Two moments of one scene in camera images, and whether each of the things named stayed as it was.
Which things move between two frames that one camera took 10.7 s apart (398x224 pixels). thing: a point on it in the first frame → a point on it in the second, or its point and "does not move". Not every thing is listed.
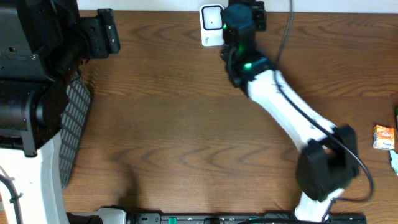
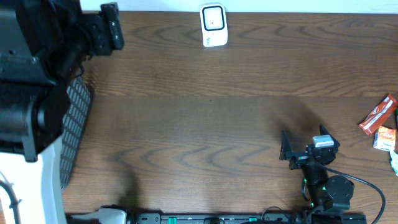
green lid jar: (397, 117) does not move
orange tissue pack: (383, 137) does not move
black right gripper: (258, 15) → (300, 157)
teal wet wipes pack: (394, 160) does not move
